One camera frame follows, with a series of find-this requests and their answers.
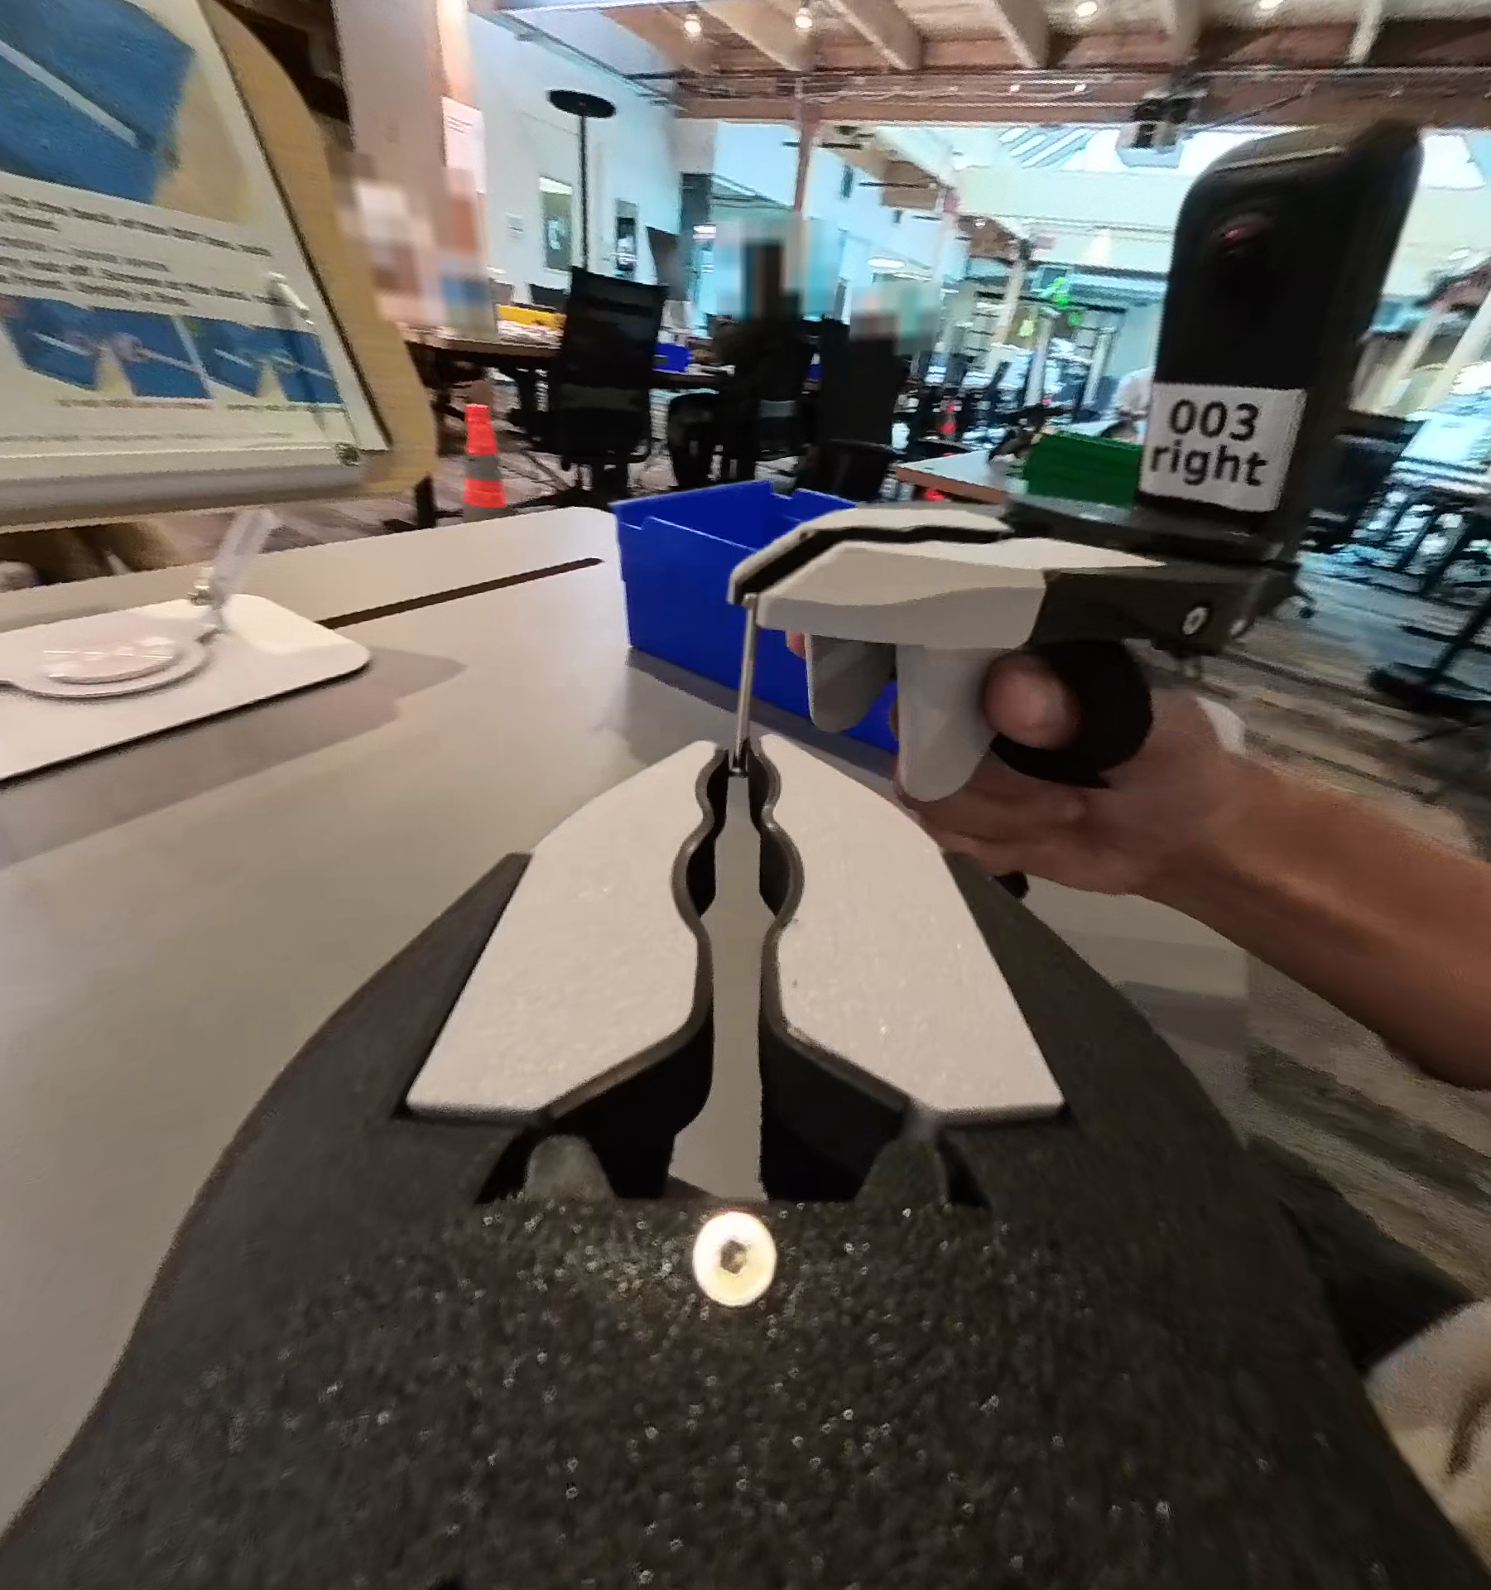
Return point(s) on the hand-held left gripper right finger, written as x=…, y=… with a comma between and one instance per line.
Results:
x=908, y=982

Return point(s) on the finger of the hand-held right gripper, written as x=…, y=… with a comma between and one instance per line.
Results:
x=920, y=599
x=868, y=527

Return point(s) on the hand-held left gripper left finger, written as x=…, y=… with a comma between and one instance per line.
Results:
x=559, y=982

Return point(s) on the blue plastic bin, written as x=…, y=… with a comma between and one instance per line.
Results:
x=696, y=583

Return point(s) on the silver bolt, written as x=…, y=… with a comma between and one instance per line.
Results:
x=743, y=684

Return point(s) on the person's right forearm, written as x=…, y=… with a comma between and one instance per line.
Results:
x=1380, y=919

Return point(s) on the person's right hand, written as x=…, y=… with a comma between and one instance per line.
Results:
x=1116, y=832

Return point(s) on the black office chair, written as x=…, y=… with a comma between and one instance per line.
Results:
x=855, y=411
x=601, y=359

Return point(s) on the green plastic bin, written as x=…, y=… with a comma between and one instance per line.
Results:
x=1073, y=464

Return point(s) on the orange traffic cone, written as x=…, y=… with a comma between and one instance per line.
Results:
x=482, y=471

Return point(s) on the black floor lamp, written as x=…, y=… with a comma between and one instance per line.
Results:
x=589, y=189

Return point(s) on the white metal document stand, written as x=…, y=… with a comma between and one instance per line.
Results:
x=133, y=675

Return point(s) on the person's cream sweater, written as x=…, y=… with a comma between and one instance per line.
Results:
x=1454, y=1428

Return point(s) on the printed instruction sheet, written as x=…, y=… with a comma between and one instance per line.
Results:
x=95, y=251

